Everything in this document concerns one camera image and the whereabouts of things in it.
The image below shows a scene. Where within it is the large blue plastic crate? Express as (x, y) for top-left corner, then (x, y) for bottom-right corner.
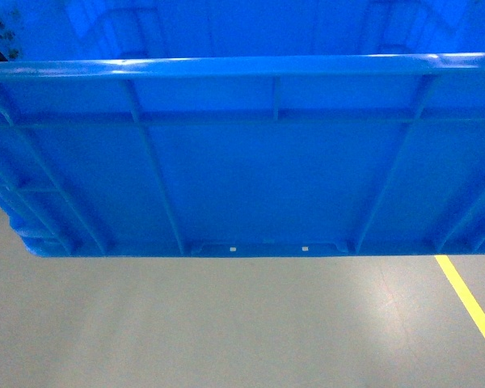
(0, 1), (485, 257)

